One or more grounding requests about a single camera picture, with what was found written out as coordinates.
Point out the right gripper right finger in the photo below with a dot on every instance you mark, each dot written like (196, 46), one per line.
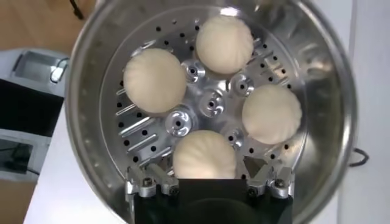
(278, 182)

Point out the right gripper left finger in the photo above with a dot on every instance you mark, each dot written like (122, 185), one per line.
(146, 182)

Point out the white steamed baozi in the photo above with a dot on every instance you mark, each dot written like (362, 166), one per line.
(224, 44)
(272, 114)
(155, 80)
(204, 155)

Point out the grey and black robot base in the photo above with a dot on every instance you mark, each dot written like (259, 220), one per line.
(27, 106)

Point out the stainless steel steamer basket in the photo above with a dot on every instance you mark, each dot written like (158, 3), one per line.
(323, 91)

